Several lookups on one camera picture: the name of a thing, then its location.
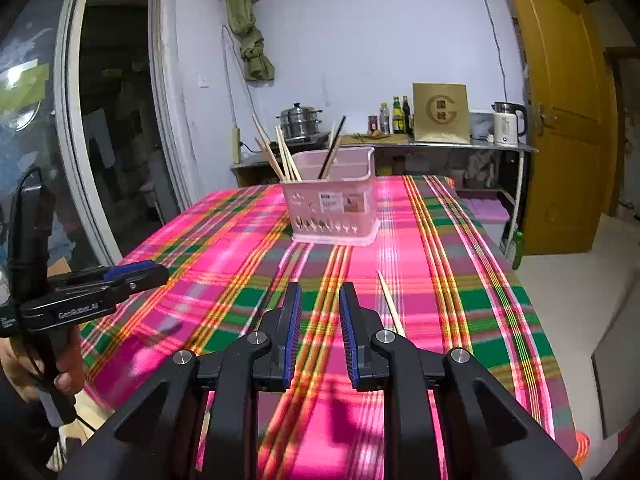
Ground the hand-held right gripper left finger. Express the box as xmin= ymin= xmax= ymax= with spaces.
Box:
xmin=60 ymin=281 xmax=304 ymax=480

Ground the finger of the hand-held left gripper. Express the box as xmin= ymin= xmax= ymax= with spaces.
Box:
xmin=114 ymin=265 xmax=171 ymax=306
xmin=47 ymin=261 xmax=157 ymax=290

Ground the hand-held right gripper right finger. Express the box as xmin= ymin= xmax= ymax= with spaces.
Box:
xmin=339 ymin=281 xmax=583 ymax=480

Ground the pink plastic chopstick basket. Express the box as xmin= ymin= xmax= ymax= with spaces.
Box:
xmin=279 ymin=146 xmax=381 ymax=247

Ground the person's left hand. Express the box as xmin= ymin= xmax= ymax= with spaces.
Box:
xmin=0 ymin=332 xmax=87 ymax=405

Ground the pink plaid tablecloth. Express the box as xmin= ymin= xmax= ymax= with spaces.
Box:
xmin=80 ymin=174 xmax=591 ymax=480

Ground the glass sliding door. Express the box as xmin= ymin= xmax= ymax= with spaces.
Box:
xmin=47 ymin=0 xmax=183 ymax=266

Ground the purple storage box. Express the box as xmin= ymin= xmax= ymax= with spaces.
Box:
xmin=461 ymin=197 xmax=512 ymax=224

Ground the grey bag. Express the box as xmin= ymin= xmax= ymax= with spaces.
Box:
xmin=464 ymin=150 xmax=502 ymax=190

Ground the metal kitchen table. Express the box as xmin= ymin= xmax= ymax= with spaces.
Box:
xmin=230 ymin=132 xmax=540 ymax=263

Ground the steel steamer pot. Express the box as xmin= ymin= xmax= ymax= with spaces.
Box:
xmin=278 ymin=102 xmax=324 ymax=139

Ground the brown box with gold emblem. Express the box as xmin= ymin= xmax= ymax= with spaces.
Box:
xmin=412 ymin=82 xmax=471 ymax=144

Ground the white electric kettle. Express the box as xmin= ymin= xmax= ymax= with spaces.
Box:
xmin=492 ymin=101 xmax=529 ymax=149

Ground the green hanging cloth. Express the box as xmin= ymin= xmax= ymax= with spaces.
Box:
xmin=223 ymin=0 xmax=276 ymax=82

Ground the grey board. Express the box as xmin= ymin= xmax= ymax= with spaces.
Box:
xmin=591 ymin=305 xmax=640 ymax=438

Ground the yellow wooden door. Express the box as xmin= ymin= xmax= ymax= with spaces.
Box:
xmin=497 ymin=0 xmax=622 ymax=257

